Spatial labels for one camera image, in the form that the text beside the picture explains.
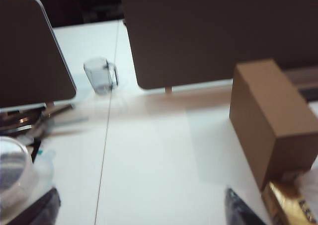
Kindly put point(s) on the wide brown desk partition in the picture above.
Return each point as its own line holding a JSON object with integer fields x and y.
{"x": 211, "y": 36}

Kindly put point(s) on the clear round plastic container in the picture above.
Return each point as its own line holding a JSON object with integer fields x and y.
{"x": 12, "y": 170}

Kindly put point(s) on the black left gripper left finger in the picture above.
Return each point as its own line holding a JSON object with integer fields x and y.
{"x": 42, "y": 207}

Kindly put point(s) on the white partition support foot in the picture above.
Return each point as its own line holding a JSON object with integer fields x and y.
{"x": 169, "y": 90}

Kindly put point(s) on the clear glass mug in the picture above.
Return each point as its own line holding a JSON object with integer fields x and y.
{"x": 102, "y": 77}

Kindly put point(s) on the narrow brown desk partition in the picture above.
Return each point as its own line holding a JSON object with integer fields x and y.
{"x": 27, "y": 56}

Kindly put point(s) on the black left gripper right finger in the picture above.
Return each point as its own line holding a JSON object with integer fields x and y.
{"x": 238, "y": 210}

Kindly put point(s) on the gold tissue pack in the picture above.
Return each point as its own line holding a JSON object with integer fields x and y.
{"x": 285, "y": 205}

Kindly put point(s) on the brown cardboard box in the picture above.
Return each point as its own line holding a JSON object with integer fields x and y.
{"x": 261, "y": 115}

